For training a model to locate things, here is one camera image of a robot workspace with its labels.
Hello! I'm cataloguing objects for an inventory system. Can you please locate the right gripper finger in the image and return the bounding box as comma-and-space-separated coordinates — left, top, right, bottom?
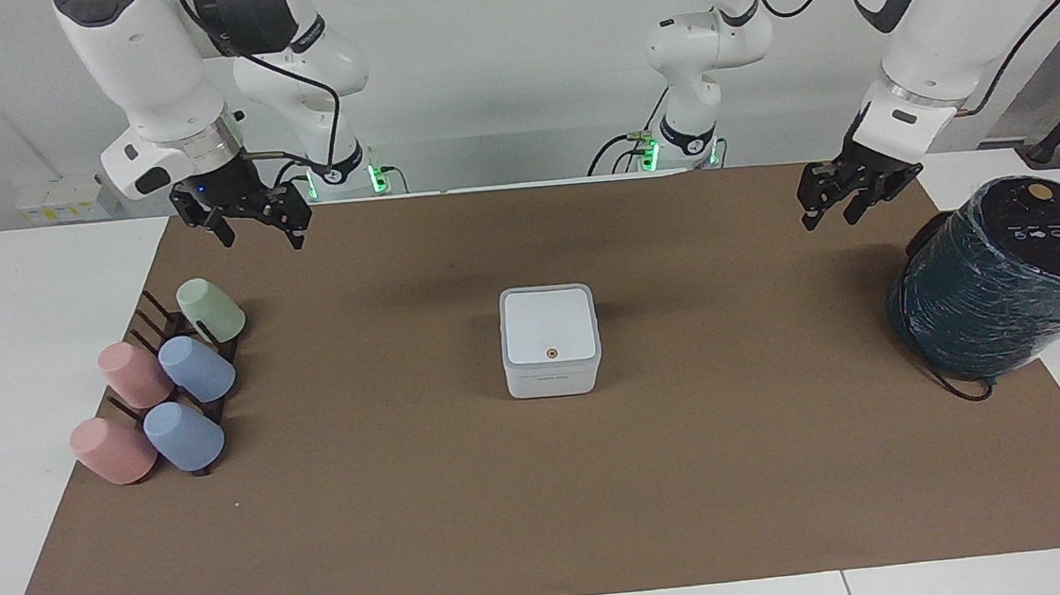
169, 183, 238, 253
242, 183, 316, 256

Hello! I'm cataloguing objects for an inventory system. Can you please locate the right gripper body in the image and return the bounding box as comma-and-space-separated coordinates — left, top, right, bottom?
178, 153, 273, 220

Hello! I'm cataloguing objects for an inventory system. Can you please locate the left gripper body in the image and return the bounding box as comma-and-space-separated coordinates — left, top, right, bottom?
835, 108, 905, 178

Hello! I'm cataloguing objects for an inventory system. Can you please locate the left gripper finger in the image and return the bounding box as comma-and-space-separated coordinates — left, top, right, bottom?
794, 156, 862, 233
838, 161, 929, 226

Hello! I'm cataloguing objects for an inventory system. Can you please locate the white square trash can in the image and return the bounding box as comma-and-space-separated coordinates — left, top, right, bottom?
497, 281, 606, 402

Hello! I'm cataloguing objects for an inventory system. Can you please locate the green plastic cup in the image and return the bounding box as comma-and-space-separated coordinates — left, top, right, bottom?
174, 273, 250, 348

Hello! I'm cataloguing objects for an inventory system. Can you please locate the dark brown cup rack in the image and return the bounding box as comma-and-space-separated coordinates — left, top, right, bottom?
94, 281, 258, 486

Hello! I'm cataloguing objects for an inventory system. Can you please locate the dark plastic-wrapped cylinder appliance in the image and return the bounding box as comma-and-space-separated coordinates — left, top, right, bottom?
877, 172, 1060, 388

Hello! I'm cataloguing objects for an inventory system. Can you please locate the blue plastic cup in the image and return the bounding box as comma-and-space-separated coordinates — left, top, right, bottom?
141, 397, 228, 476
156, 331, 240, 407

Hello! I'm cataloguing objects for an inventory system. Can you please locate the pink plastic cup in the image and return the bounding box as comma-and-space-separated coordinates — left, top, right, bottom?
67, 412, 161, 489
95, 338, 176, 413

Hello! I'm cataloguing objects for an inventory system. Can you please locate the white wall socket box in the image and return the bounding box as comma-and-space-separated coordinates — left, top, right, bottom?
13, 173, 124, 229

